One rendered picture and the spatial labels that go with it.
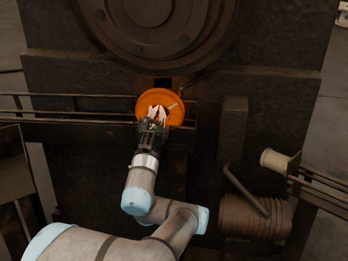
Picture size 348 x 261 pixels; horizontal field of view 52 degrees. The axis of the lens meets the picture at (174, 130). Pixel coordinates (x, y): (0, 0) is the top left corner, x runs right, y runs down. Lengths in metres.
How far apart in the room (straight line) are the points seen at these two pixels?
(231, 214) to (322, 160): 1.23
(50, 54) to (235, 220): 0.80
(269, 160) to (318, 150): 1.29
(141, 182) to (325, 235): 1.14
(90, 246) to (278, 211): 0.67
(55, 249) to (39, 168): 1.53
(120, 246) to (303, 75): 0.76
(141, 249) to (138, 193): 0.29
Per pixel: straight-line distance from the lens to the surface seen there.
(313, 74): 1.15
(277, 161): 1.06
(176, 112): 1.11
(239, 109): 1.05
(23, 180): 1.15
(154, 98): 1.09
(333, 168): 2.24
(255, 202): 1.10
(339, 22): 4.69
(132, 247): 0.63
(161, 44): 0.89
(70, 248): 0.63
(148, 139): 0.98
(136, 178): 0.92
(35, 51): 1.29
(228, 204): 1.13
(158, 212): 0.98
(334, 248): 1.82
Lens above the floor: 1.34
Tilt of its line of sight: 35 degrees down
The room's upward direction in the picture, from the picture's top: 1 degrees clockwise
